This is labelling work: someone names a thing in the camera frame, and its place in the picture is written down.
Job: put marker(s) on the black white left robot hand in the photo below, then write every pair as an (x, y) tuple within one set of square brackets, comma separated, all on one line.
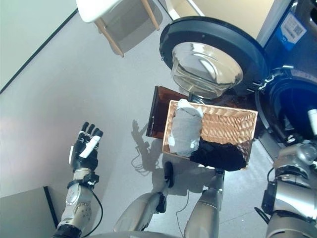
[(84, 156)]

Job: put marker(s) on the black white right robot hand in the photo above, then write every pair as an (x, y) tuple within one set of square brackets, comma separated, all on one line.
[(312, 124)]

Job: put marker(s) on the black garment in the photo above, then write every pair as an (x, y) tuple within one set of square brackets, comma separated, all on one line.
[(218, 156)]

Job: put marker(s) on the white garment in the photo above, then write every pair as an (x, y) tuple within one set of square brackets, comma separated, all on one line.
[(184, 129)]

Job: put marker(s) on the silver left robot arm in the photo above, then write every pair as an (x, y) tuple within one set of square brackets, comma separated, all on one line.
[(76, 205)]

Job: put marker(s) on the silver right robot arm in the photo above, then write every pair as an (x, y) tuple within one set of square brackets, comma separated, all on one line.
[(289, 188)]

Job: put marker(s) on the dark grey washing machine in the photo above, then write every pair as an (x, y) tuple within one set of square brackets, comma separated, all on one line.
[(304, 49)]

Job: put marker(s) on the round glass washing machine door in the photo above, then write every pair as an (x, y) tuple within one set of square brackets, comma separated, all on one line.
[(210, 27)]

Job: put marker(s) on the silver left robot leg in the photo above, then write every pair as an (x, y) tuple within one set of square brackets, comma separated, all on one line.
[(138, 210)]

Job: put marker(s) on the silver robot leg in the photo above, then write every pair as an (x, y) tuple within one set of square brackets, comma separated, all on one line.
[(205, 210), (138, 210)]

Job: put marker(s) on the rectangular wicker laundry basket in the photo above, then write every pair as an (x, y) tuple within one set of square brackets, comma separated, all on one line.
[(227, 126)]

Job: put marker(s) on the dark brown wooden box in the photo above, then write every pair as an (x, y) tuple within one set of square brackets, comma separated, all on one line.
[(158, 111)]

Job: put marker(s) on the blue label sticker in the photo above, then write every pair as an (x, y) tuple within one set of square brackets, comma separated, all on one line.
[(289, 32)]

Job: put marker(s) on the grey robot torso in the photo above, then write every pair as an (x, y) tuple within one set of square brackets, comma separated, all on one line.
[(136, 235)]

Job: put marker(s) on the silver right robot leg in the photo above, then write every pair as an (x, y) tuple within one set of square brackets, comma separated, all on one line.
[(205, 210)]

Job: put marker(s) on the white and beige cabinet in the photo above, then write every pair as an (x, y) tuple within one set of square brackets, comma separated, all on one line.
[(235, 15)]

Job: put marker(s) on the white stool with wooden legs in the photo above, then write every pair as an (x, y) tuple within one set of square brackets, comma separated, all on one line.
[(91, 7)]

